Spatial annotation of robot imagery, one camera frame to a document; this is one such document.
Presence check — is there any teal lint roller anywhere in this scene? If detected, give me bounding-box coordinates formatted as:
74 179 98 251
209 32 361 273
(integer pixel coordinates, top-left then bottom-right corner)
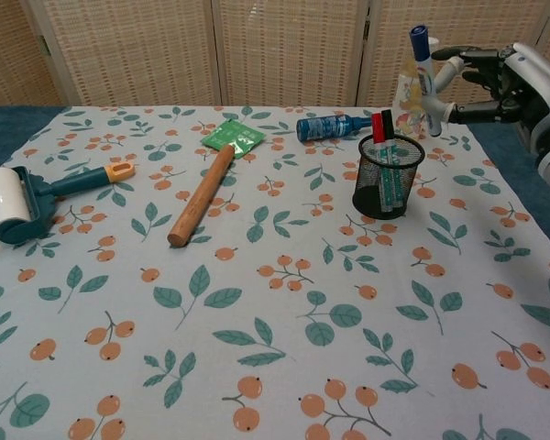
0 160 137 244

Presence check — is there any red capped marker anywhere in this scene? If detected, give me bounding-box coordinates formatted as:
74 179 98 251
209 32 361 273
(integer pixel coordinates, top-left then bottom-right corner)
370 112 395 213

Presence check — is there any wooden rolling pin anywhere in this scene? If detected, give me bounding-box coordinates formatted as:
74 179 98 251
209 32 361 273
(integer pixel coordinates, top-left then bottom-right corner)
166 145 236 248

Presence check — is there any floral fruit print tablecloth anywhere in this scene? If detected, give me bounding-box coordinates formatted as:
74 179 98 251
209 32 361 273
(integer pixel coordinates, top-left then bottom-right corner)
0 104 550 440

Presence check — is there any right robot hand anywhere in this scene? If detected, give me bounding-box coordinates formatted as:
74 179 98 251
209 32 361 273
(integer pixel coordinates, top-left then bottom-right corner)
422 41 550 155

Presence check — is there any black capped marker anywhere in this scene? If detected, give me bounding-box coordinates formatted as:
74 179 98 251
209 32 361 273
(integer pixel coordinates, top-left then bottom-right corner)
380 108 407 210

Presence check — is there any blue spray bottle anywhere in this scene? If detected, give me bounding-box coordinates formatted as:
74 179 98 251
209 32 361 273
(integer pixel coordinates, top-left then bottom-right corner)
295 115 375 140

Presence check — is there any clear bottle with white cap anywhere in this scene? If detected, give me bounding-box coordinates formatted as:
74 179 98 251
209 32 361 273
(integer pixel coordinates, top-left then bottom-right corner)
391 36 441 139

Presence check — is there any green sachet packet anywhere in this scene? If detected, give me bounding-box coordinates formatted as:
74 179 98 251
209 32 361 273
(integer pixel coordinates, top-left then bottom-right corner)
199 117 265 160

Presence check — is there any woven folding screen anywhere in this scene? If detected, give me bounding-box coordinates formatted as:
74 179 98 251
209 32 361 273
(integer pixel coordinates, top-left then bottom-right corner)
0 0 550 111

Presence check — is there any black mesh pen holder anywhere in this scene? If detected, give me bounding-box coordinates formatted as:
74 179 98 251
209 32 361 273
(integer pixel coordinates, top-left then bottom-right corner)
351 133 426 220

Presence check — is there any blue whiteboard marker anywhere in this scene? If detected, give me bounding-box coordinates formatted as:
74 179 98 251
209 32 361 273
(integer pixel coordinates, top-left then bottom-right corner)
409 24 443 138

